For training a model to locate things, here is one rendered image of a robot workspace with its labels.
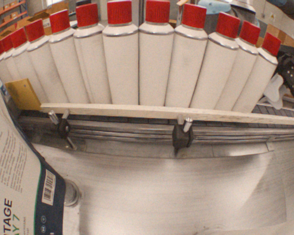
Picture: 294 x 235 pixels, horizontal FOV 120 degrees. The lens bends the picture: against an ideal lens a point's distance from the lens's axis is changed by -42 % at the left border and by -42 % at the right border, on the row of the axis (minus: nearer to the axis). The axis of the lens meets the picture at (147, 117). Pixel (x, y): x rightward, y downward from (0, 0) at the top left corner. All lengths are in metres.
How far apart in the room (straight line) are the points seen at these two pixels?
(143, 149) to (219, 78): 0.20
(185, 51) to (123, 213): 0.24
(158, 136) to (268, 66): 0.25
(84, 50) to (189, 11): 0.16
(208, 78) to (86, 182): 0.25
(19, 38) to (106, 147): 0.29
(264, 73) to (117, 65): 0.25
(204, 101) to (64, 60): 0.25
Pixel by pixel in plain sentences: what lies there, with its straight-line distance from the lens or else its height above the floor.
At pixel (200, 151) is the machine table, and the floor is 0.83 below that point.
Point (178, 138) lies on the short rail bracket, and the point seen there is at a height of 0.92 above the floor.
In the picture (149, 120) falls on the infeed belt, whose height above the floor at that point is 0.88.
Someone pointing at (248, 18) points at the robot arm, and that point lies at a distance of 0.59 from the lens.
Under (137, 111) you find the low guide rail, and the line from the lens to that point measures 0.25.
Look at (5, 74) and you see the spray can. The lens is 0.40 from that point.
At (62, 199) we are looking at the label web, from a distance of 0.19.
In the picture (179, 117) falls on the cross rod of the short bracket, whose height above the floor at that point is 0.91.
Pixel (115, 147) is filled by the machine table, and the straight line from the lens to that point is 0.31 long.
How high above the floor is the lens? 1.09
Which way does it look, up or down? 50 degrees down
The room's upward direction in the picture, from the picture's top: 3 degrees clockwise
